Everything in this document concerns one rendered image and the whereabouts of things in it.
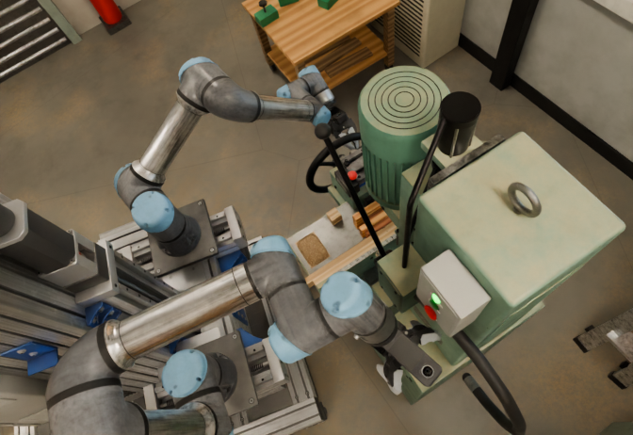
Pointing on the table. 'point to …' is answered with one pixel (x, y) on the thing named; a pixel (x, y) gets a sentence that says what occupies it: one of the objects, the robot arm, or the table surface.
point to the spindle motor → (397, 126)
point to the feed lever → (349, 186)
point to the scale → (366, 254)
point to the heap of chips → (312, 249)
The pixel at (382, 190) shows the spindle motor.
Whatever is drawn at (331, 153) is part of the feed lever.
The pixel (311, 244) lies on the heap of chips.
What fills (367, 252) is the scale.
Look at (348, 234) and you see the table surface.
